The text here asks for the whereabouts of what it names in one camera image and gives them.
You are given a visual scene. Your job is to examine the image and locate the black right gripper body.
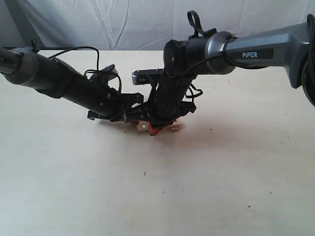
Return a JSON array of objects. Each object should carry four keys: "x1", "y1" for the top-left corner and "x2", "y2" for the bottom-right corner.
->
[{"x1": 125, "y1": 71, "x2": 196, "y2": 127}]

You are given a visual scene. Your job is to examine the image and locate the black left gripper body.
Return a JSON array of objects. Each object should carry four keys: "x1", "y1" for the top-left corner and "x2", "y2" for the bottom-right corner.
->
[{"x1": 87, "y1": 86, "x2": 144, "y2": 122}]

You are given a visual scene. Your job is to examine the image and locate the wooden stick with two holes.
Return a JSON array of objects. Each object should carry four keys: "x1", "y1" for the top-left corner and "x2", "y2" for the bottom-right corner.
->
[{"x1": 136, "y1": 121, "x2": 150, "y2": 133}]

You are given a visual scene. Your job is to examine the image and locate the grooved wood block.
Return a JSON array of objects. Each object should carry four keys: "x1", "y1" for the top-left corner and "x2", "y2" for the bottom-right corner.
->
[{"x1": 169, "y1": 118, "x2": 182, "y2": 131}]

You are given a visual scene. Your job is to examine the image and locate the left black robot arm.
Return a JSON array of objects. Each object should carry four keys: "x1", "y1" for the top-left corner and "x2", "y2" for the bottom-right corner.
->
[{"x1": 0, "y1": 48, "x2": 144, "y2": 121}]

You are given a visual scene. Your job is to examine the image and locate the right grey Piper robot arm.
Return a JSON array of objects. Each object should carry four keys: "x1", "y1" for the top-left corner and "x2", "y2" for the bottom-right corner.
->
[{"x1": 124, "y1": 20, "x2": 315, "y2": 136}]

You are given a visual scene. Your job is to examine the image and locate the white backdrop cloth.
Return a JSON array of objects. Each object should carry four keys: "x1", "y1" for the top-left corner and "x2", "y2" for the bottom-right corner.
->
[{"x1": 0, "y1": 0, "x2": 315, "y2": 51}]

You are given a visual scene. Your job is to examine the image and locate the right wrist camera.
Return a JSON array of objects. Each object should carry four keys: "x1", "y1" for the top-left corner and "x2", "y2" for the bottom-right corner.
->
[{"x1": 131, "y1": 69, "x2": 163, "y2": 86}]

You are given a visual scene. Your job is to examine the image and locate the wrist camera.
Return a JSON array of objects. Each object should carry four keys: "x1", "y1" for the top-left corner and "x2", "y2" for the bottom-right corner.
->
[
  {"x1": 90, "y1": 64, "x2": 118, "y2": 84},
  {"x1": 131, "y1": 69, "x2": 163, "y2": 86}
]

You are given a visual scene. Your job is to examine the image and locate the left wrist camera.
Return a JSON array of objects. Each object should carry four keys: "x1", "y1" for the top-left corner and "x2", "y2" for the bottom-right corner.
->
[{"x1": 90, "y1": 64, "x2": 118, "y2": 84}]

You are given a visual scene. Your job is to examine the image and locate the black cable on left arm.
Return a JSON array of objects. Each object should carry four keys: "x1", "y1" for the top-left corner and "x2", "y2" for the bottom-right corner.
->
[{"x1": 48, "y1": 46, "x2": 100, "y2": 74}]

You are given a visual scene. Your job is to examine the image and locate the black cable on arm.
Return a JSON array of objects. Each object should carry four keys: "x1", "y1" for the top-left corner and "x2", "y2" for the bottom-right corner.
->
[
  {"x1": 187, "y1": 10, "x2": 218, "y2": 37},
  {"x1": 48, "y1": 46, "x2": 100, "y2": 74}
]

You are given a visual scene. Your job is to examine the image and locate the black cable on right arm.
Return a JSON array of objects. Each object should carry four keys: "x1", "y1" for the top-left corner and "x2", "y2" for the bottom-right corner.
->
[{"x1": 187, "y1": 10, "x2": 218, "y2": 37}]

